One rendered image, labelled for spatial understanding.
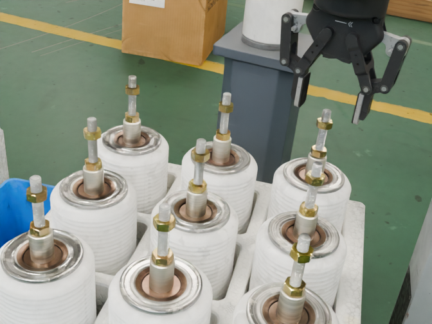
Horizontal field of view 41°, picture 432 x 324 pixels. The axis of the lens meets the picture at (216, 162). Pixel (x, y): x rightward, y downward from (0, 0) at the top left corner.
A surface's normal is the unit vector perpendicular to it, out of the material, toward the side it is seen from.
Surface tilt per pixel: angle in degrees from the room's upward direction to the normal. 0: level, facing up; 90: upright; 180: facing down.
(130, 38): 89
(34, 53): 0
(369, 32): 90
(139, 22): 89
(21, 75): 0
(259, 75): 90
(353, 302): 0
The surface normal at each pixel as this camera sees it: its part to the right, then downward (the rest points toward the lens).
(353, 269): 0.08, -0.85
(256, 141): -0.37, 0.46
